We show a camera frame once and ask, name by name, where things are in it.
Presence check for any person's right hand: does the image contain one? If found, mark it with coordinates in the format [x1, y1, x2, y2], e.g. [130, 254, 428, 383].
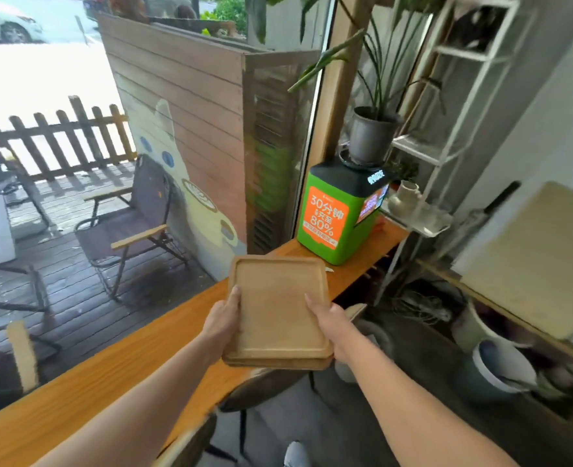
[305, 293, 361, 366]

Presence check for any person's left hand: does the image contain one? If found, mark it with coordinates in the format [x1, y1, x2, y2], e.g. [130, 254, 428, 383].
[200, 286, 242, 366]

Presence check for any light square wooden tray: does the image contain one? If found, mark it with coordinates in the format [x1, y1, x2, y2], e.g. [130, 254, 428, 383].
[222, 255, 334, 361]

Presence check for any darker wooden tray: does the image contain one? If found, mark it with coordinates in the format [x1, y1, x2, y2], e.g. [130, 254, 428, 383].
[222, 354, 336, 371]

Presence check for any person's left forearm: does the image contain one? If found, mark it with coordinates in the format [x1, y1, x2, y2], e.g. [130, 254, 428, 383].
[32, 335, 223, 467]

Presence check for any person's right forearm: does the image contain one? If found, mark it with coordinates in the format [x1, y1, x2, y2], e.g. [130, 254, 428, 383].
[339, 335, 520, 467]

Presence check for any dark round stool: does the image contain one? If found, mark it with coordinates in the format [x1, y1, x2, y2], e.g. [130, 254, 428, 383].
[217, 367, 316, 458]

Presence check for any green power bank kiosk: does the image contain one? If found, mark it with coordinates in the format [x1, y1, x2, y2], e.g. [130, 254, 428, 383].
[296, 158, 390, 266]

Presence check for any grey folding camp chair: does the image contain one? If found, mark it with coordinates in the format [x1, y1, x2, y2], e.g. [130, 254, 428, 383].
[74, 154, 188, 302]

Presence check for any beige ceramic jug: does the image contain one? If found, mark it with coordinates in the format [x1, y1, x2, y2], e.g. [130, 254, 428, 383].
[388, 180, 422, 219]

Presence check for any clear glass tray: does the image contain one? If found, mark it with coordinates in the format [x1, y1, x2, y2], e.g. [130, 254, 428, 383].
[380, 199, 455, 239]

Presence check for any dark chair with wooden edge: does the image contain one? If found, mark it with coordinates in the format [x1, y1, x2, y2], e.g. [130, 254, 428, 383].
[153, 412, 218, 467]

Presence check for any person's white shoe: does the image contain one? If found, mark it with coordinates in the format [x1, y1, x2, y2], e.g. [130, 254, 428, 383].
[284, 441, 312, 467]

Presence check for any brown louvred shutter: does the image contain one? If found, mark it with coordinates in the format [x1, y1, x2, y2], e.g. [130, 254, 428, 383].
[242, 49, 321, 256]

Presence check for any wooden screen with cat painting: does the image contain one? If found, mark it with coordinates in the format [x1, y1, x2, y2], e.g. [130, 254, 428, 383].
[97, 13, 248, 281]

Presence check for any grey plant pot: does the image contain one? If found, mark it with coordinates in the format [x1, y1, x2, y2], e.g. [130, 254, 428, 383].
[349, 107, 403, 166]

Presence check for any blue-grey bucket with white rim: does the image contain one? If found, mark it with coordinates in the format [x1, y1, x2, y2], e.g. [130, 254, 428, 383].
[454, 338, 539, 403]

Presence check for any light wooden chair back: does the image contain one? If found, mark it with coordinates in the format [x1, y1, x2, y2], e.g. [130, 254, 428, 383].
[6, 320, 41, 395]

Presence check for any large light wooden board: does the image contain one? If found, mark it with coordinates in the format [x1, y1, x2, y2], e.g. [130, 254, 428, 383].
[453, 182, 573, 341]

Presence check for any white metal shelf rack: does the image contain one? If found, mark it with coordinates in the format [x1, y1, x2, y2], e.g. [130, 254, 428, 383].
[374, 0, 522, 307]

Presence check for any brown wooden picket fence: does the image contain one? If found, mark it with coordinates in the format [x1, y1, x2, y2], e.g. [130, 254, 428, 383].
[0, 95, 137, 183]

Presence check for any long-leaved green plant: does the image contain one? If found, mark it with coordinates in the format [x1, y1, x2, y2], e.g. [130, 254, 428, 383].
[246, 0, 447, 122]

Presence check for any white car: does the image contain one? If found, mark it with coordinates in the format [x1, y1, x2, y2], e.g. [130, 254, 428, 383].
[0, 0, 45, 44]

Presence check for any tangle of cables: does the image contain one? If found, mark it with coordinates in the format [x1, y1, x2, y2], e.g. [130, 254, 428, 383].
[393, 290, 454, 327]

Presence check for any black-handled tool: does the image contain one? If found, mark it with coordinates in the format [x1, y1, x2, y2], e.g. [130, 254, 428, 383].
[481, 181, 522, 215]

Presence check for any wooden post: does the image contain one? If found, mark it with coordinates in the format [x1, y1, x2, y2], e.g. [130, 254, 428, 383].
[308, 0, 378, 176]

